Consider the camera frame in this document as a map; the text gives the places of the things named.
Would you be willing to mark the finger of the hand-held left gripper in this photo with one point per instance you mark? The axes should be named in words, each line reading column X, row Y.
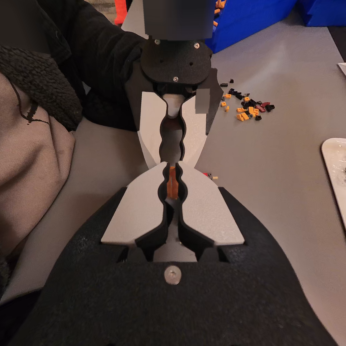
column 150, row 124
column 196, row 129

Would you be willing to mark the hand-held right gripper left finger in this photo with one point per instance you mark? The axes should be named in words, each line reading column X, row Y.
column 135, row 210

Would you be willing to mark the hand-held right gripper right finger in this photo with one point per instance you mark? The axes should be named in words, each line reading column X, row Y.
column 210, row 210

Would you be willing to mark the orange toy brick assembly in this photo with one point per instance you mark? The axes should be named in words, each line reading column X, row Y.
column 172, row 183

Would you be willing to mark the grey desk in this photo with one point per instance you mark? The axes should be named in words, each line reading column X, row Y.
column 270, row 175

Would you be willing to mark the partly built brick car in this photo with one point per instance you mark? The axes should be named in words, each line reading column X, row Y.
column 212, row 176

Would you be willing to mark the pile of small toy bricks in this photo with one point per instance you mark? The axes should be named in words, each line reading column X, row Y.
column 251, row 108

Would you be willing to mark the loose orange bricks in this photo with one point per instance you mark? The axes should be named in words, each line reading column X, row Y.
column 218, row 10

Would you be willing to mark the blue plastic bin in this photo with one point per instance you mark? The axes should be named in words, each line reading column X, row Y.
column 243, row 24

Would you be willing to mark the person's beige hoodie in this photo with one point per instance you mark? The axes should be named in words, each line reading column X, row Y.
column 32, row 167

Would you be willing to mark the person's black fleece jacket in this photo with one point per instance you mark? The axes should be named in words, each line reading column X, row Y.
column 40, row 81

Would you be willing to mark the white tray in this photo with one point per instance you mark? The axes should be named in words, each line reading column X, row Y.
column 336, row 167

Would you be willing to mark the nested blue plastic bins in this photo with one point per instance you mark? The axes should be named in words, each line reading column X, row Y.
column 324, row 10

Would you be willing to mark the orange striped safety post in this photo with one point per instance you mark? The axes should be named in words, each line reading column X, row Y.
column 120, row 13

